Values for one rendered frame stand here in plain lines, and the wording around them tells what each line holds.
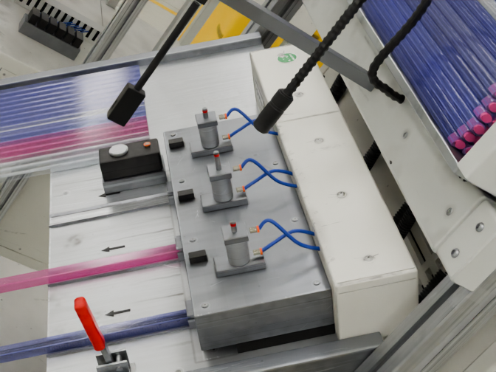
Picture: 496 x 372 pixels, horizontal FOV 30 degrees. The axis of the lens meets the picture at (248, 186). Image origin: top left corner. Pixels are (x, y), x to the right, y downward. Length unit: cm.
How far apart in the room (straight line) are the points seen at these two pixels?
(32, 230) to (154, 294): 159
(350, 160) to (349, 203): 8
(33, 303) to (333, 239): 80
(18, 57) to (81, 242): 126
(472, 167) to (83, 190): 57
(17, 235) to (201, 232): 164
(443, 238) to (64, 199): 53
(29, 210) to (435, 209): 179
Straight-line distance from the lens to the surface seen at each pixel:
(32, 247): 262
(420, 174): 90
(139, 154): 115
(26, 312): 160
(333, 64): 101
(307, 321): 92
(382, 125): 99
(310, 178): 100
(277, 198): 101
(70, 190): 120
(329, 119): 110
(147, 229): 110
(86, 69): 145
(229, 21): 421
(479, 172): 79
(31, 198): 252
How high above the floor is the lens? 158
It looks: 23 degrees down
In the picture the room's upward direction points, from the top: 39 degrees clockwise
